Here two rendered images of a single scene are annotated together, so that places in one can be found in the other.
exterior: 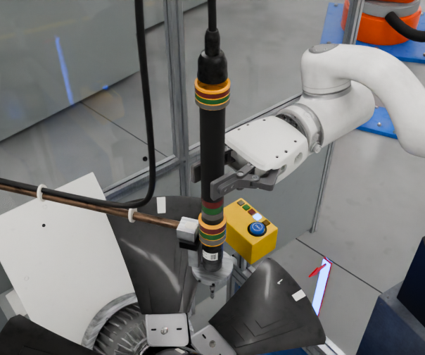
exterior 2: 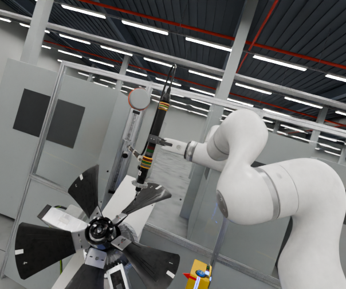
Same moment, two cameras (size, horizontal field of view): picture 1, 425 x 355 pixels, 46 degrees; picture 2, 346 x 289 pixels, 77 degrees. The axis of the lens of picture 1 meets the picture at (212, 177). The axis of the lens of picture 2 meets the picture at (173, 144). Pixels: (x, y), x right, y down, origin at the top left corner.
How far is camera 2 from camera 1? 91 cm
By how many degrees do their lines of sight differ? 63
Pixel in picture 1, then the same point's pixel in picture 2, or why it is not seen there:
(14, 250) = (124, 186)
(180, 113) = (223, 227)
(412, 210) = not seen: outside the picture
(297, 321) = (156, 276)
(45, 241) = (132, 191)
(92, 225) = not seen: hidden behind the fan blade
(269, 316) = (149, 260)
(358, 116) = not seen: hidden behind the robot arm
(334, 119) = (203, 148)
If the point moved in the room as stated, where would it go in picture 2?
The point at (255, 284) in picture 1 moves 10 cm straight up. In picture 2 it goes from (161, 253) to (168, 231)
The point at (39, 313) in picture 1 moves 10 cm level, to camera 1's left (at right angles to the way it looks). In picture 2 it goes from (109, 205) to (104, 199)
